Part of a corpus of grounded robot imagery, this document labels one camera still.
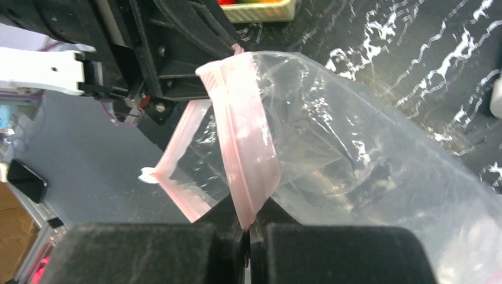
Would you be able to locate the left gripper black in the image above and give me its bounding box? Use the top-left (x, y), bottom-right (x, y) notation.
top-left (1, 0), bottom-right (240, 125)

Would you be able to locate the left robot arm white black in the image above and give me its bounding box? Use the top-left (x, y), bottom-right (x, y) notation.
top-left (1, 1), bottom-right (243, 125)

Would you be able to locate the cream woven basket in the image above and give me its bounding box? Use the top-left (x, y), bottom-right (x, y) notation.
top-left (218, 0), bottom-right (297, 24)

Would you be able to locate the clear zip top bag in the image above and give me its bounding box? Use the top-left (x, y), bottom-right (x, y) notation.
top-left (139, 51), bottom-right (501, 283)

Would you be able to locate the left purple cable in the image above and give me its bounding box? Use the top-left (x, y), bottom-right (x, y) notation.
top-left (98, 98), bottom-right (142, 128)

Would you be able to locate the aluminium frame rail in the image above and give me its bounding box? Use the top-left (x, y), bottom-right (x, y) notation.
top-left (1, 159), bottom-right (66, 283)

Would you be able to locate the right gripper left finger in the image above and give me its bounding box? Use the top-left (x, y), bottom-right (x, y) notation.
top-left (41, 197), bottom-right (244, 283)

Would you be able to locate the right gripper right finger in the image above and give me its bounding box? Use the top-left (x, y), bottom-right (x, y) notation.
top-left (249, 199), bottom-right (436, 283)

